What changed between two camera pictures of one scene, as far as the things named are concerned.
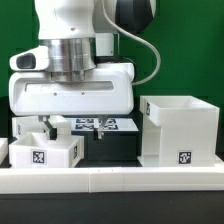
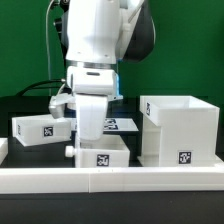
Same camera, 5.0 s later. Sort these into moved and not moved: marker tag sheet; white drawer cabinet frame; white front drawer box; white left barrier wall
Moved: white front drawer box
Not moved: white drawer cabinet frame; white left barrier wall; marker tag sheet
